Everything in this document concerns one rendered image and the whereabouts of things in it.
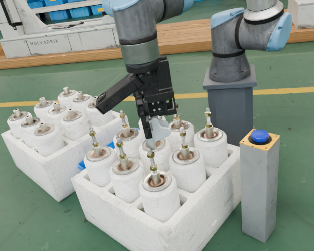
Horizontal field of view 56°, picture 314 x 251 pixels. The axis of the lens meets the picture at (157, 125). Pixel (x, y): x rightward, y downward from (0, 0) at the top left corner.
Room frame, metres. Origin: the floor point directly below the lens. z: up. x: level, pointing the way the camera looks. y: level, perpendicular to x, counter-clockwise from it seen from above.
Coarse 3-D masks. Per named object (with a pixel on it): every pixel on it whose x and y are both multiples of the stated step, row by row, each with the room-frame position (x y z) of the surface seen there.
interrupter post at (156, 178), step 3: (153, 174) 0.56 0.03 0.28; (156, 174) 0.56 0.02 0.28; (159, 174) 0.57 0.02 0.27; (153, 177) 0.56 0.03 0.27; (156, 177) 0.56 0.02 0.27; (159, 177) 0.57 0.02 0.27; (153, 180) 0.57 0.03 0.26; (156, 180) 0.56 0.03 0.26; (159, 180) 0.57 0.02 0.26; (153, 183) 0.57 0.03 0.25; (156, 183) 0.56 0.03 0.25
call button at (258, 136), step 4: (252, 132) 0.59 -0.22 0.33; (256, 132) 0.59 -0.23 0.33; (260, 132) 0.58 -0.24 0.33; (264, 132) 0.58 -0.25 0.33; (252, 136) 0.58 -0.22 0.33; (256, 136) 0.57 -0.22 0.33; (260, 136) 0.57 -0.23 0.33; (264, 136) 0.57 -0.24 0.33; (268, 136) 0.57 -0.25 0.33; (256, 140) 0.57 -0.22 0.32; (260, 140) 0.56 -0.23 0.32; (264, 140) 0.56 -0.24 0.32
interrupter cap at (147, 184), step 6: (150, 174) 0.60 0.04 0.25; (162, 174) 0.59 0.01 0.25; (168, 174) 0.59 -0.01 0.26; (144, 180) 0.58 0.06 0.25; (150, 180) 0.58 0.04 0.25; (162, 180) 0.57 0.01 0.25; (168, 180) 0.57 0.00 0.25; (144, 186) 0.56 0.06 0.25; (150, 186) 0.56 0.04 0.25; (156, 186) 0.55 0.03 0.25; (162, 186) 0.55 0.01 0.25; (168, 186) 0.55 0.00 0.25
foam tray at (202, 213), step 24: (216, 168) 0.67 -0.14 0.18; (96, 192) 0.66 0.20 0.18; (216, 192) 0.61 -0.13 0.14; (240, 192) 0.70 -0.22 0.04; (96, 216) 0.69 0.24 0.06; (120, 216) 0.59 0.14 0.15; (144, 216) 0.54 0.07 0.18; (192, 216) 0.53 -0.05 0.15; (216, 216) 0.60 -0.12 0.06; (120, 240) 0.62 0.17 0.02; (144, 240) 0.53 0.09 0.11; (168, 240) 0.47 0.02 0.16; (192, 240) 0.52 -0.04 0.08
